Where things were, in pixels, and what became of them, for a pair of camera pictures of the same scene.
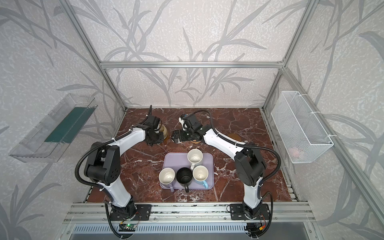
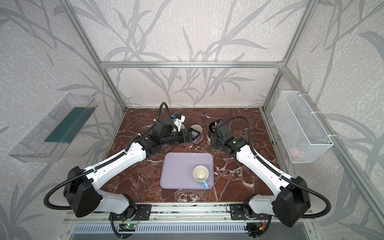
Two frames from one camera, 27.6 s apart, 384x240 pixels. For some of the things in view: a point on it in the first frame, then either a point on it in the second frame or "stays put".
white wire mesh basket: x=302 y=137 stays put
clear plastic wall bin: x=49 y=140 stays put
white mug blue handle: x=200 y=174 stays put
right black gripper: x=182 y=135 to x=214 y=141
